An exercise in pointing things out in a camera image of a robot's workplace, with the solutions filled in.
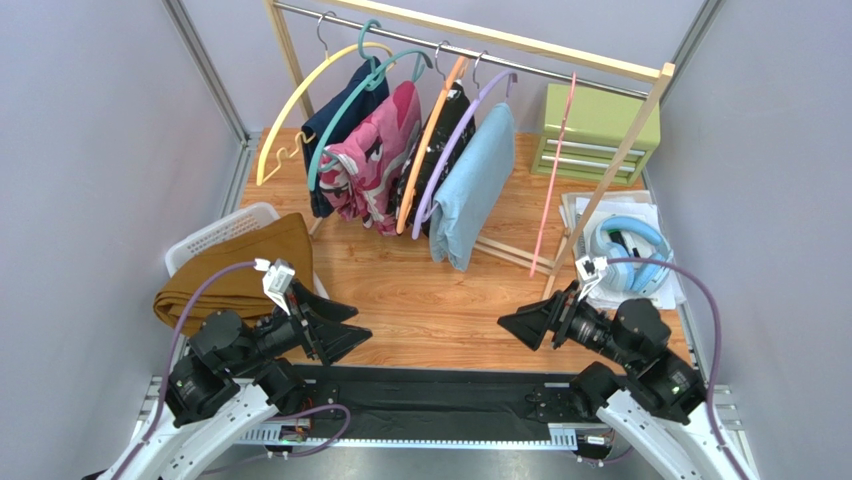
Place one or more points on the orange hanger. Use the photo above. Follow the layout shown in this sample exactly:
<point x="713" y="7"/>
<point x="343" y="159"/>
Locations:
<point x="405" y="204"/>

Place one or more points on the yellow hanger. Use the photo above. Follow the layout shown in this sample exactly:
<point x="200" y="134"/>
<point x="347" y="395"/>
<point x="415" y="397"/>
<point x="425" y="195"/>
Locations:
<point x="268" y="164"/>

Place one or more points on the brown trousers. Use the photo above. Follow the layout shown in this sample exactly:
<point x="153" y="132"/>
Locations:
<point x="241" y="291"/>

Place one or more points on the pink wire hanger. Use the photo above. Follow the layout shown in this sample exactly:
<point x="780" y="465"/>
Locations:
<point x="552" y="178"/>

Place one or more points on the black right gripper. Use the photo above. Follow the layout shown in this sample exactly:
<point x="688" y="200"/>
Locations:
<point x="560" y="321"/>

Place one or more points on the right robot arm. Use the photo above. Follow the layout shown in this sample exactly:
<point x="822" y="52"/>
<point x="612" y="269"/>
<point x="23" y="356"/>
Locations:
<point x="660" y="405"/>

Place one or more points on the green drawer box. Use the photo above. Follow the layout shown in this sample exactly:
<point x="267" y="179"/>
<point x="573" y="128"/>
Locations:
<point x="582" y="129"/>

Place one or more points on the light blue headphones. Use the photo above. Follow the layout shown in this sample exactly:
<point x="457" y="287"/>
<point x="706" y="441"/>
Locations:
<point x="622" y="274"/>

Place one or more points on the light blue garment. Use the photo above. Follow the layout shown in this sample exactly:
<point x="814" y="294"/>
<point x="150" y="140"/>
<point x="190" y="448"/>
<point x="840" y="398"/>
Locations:
<point x="472" y="188"/>

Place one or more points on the black patterned garment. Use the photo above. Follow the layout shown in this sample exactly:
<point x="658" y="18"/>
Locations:
<point x="455" y="106"/>

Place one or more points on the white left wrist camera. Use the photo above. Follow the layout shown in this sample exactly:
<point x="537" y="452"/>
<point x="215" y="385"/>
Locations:
<point x="278" y="276"/>

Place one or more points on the white plastic basket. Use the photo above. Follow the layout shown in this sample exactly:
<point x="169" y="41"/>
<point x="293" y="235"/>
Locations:
<point x="253" y="217"/>

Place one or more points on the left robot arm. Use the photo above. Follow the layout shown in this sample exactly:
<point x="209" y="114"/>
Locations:
<point x="234" y="378"/>

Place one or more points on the metal rack rod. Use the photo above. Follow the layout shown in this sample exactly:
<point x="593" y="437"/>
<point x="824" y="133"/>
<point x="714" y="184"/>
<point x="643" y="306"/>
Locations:
<point x="445" y="47"/>

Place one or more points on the navy blue garment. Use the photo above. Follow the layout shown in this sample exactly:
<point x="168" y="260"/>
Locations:
<point x="362" y="106"/>

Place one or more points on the teal hanger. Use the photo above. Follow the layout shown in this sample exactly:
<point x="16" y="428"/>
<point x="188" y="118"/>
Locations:
<point x="378" y="74"/>

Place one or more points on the wooden clothes rack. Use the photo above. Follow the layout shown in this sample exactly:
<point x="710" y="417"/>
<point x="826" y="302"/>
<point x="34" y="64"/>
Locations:
<point x="659" y="79"/>

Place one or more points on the purple hanger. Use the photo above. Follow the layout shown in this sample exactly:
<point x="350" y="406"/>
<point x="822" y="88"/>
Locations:
<point x="423" y="210"/>

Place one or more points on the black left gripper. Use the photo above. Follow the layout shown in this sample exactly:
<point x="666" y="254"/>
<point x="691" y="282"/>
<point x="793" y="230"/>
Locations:
<point x="330" y="340"/>

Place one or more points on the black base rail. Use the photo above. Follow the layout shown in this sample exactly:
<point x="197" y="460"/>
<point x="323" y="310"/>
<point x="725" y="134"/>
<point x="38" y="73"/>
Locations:
<point x="454" y="405"/>

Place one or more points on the pink patterned garment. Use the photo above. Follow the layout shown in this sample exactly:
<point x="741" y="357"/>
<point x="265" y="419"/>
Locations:
<point x="359" y="175"/>

